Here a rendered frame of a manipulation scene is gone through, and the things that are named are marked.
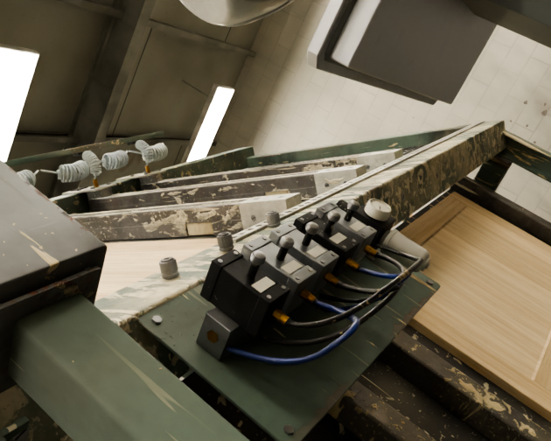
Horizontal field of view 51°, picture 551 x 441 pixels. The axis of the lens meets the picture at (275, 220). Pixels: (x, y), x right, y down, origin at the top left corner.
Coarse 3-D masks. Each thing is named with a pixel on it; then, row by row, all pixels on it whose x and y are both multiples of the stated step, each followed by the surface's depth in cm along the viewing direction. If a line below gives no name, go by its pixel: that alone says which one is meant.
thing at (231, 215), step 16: (144, 208) 149; (160, 208) 145; (176, 208) 137; (192, 208) 134; (208, 208) 131; (224, 208) 128; (240, 208) 126; (256, 208) 123; (272, 208) 121; (288, 208) 119; (80, 224) 158; (96, 224) 155; (112, 224) 151; (128, 224) 148; (144, 224) 144; (160, 224) 141; (176, 224) 138; (224, 224) 130; (240, 224) 127; (112, 240) 153
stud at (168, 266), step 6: (168, 258) 82; (174, 258) 82; (162, 264) 80; (168, 264) 80; (174, 264) 81; (162, 270) 81; (168, 270) 81; (174, 270) 81; (162, 276) 81; (168, 276) 81; (174, 276) 81
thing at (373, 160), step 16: (128, 144) 228; (144, 144) 225; (144, 160) 225; (320, 160) 185; (336, 160) 177; (352, 160) 174; (368, 160) 171; (384, 160) 168; (128, 176) 235; (144, 176) 222; (160, 176) 226; (192, 176) 217; (208, 176) 207; (224, 176) 203; (240, 176) 199; (256, 176) 195
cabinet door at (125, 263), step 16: (176, 240) 127; (192, 240) 123; (208, 240) 120; (112, 256) 124; (128, 256) 120; (144, 256) 117; (160, 256) 114; (176, 256) 111; (112, 272) 109; (128, 272) 106; (144, 272) 104; (112, 288) 97
